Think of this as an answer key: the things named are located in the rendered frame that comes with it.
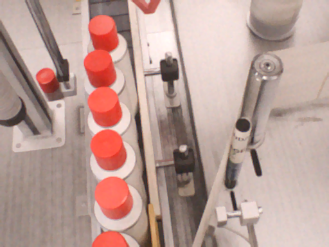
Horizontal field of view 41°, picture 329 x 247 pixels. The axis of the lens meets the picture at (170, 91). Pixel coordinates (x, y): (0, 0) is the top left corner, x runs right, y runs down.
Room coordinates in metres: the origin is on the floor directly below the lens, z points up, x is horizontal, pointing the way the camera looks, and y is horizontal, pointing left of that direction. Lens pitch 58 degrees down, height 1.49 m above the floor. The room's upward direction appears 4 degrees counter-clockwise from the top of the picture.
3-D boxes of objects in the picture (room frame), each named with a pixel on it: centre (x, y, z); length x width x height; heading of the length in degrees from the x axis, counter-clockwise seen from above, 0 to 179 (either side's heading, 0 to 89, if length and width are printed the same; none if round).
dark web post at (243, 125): (0.21, -0.07, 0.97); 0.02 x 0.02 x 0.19
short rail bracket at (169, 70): (0.40, 0.00, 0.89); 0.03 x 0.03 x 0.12; 4
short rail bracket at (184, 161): (0.24, 0.01, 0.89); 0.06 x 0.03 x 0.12; 94
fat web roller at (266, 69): (0.28, -0.11, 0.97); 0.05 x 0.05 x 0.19
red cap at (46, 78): (0.44, 0.22, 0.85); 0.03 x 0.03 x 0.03
